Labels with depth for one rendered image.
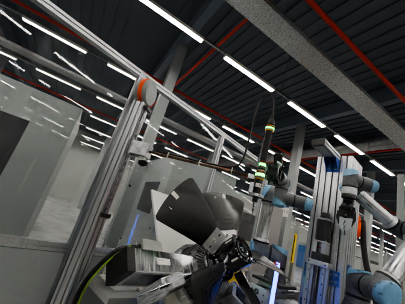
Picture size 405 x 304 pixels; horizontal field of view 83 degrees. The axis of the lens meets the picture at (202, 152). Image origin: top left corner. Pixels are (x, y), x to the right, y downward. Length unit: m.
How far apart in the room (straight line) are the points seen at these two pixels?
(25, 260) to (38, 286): 0.14
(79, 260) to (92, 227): 0.15
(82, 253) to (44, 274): 0.22
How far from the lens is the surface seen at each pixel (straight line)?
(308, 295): 1.88
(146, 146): 1.22
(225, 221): 1.12
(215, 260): 1.00
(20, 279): 1.41
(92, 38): 1.50
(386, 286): 1.55
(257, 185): 1.11
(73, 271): 1.30
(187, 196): 0.92
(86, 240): 1.26
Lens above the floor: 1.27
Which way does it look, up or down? 16 degrees up
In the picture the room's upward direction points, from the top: 16 degrees clockwise
